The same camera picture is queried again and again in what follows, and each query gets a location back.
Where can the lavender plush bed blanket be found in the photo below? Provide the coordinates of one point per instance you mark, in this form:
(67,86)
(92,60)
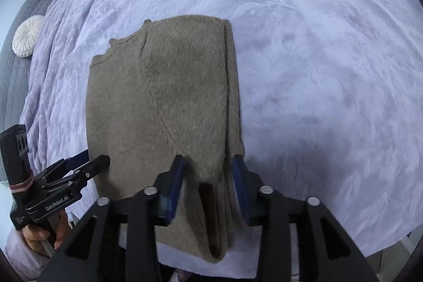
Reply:
(330,97)

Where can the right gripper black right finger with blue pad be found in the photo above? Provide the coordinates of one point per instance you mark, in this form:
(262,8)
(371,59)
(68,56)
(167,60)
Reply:
(325,251)

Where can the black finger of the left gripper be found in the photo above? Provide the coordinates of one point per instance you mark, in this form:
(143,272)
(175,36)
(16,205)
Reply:
(91,169)

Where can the white round pleated cushion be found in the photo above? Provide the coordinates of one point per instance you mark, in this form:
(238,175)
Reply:
(26,35)

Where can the person's left hand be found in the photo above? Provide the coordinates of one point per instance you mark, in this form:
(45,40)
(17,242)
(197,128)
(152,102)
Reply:
(35,237)

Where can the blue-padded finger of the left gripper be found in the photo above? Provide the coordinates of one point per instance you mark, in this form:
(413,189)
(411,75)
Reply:
(64,166)

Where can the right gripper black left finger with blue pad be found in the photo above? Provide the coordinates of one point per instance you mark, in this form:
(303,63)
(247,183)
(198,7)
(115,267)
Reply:
(115,240)

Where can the pink sleeve forearm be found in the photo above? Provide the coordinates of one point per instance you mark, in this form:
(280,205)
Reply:
(27,264)

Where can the taupe knit sweater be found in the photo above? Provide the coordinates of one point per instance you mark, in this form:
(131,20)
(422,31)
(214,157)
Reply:
(171,89)

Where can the grey quilted headboard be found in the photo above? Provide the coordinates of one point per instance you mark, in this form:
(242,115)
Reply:
(15,70)

